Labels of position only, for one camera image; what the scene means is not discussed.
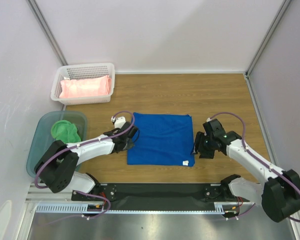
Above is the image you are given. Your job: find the slotted aluminium rail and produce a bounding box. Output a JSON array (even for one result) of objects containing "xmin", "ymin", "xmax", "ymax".
[{"xmin": 24, "ymin": 182, "xmax": 298, "ymax": 216}]

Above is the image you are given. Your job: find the aluminium frame post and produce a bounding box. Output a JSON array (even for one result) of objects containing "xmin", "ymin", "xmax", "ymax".
[
  {"xmin": 245, "ymin": 0, "xmax": 293, "ymax": 77},
  {"xmin": 26, "ymin": 0, "xmax": 68, "ymax": 66}
]

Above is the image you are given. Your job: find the left aluminium frame post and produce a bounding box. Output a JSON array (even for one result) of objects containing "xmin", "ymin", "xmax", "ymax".
[{"xmin": 26, "ymin": 0, "xmax": 68, "ymax": 66}]

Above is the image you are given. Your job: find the pink towel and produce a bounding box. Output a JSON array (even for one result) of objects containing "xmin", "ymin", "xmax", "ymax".
[{"xmin": 59, "ymin": 75, "xmax": 112, "ymax": 99}]

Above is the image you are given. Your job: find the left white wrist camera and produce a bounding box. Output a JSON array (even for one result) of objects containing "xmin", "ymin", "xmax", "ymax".
[{"xmin": 111, "ymin": 116, "xmax": 126, "ymax": 129}]

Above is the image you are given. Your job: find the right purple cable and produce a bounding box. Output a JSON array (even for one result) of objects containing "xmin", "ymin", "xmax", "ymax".
[{"xmin": 207, "ymin": 111, "xmax": 300, "ymax": 223}]

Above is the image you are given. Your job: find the white perforated plastic basket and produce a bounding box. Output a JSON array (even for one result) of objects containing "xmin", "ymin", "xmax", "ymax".
[{"xmin": 50, "ymin": 63, "xmax": 115, "ymax": 106}]

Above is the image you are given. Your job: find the green towel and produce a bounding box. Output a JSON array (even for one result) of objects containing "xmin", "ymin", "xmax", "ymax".
[{"xmin": 50, "ymin": 120, "xmax": 81, "ymax": 144}]

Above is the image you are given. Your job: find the blue translucent plastic tub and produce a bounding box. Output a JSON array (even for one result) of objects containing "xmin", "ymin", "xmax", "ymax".
[{"xmin": 26, "ymin": 111, "xmax": 88, "ymax": 178}]

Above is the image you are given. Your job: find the blue towel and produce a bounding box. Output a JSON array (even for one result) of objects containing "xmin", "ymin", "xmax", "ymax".
[{"xmin": 127, "ymin": 112, "xmax": 195, "ymax": 167}]

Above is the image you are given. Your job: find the right aluminium frame post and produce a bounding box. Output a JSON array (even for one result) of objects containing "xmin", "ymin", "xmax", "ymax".
[{"xmin": 245, "ymin": 0, "xmax": 293, "ymax": 77}]

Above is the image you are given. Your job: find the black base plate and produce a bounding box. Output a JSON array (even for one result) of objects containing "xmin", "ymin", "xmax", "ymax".
[{"xmin": 71, "ymin": 182, "xmax": 241, "ymax": 211}]

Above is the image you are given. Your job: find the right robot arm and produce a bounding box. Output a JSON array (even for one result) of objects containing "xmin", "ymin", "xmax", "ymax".
[{"xmin": 193, "ymin": 118, "xmax": 300, "ymax": 223}]

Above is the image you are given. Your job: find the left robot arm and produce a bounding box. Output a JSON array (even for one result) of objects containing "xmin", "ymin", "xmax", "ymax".
[{"xmin": 34, "ymin": 121, "xmax": 139, "ymax": 200}]

